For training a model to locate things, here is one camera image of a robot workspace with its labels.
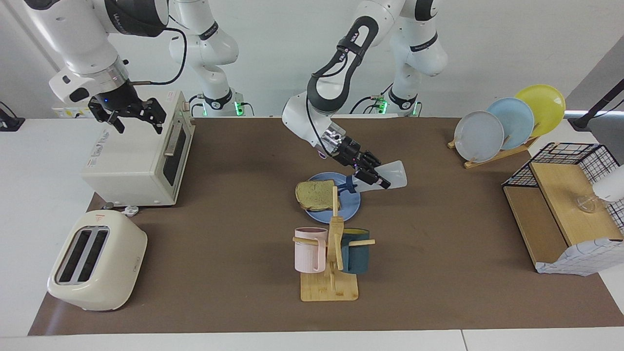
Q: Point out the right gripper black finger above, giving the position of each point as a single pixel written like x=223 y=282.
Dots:
x=156 y=112
x=101 y=113

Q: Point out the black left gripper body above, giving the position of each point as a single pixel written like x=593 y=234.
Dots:
x=347 y=148

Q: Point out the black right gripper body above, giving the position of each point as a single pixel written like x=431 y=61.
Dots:
x=121 y=100

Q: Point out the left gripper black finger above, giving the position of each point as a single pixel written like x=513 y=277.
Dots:
x=373 y=176
x=371 y=158

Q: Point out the white seasoning bottle navy cap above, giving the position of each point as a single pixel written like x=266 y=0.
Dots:
x=395 y=173

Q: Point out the toasted bread slice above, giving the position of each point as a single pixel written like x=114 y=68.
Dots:
x=314 y=195

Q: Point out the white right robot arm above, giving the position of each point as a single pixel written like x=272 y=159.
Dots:
x=73 y=39

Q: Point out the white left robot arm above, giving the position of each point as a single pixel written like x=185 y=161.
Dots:
x=414 y=44

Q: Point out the grey round plate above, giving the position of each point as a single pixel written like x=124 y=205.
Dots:
x=480 y=141

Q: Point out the wooden plate rack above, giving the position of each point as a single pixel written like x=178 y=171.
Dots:
x=492 y=158

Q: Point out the light blue round plate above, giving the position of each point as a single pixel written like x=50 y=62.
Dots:
x=516 y=122

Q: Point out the yellow round plate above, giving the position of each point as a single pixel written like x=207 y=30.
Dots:
x=546 y=107

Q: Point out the white toaster oven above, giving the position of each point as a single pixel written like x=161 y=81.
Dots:
x=131 y=156

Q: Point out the teal mug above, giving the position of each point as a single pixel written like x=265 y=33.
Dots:
x=356 y=258

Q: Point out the pink ribbed mug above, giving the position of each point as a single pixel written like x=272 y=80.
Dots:
x=307 y=253

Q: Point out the brown table mat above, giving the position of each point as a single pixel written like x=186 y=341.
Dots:
x=234 y=195

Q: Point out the wooden mug rack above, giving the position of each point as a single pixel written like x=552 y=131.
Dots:
x=329 y=287

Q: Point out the cream two-slot toaster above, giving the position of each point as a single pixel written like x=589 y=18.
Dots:
x=112 y=273

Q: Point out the wooden shelf box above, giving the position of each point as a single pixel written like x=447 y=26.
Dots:
x=560 y=195

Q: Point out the clear glass cup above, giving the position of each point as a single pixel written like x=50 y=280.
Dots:
x=586 y=204

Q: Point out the white checkered cloth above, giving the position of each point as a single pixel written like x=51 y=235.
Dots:
x=585 y=256

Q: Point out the white cylindrical object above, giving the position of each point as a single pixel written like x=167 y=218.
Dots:
x=612 y=187

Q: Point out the white wall socket box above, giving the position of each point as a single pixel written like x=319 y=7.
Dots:
x=63 y=113

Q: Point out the black clamp mount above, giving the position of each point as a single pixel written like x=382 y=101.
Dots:
x=9 y=122

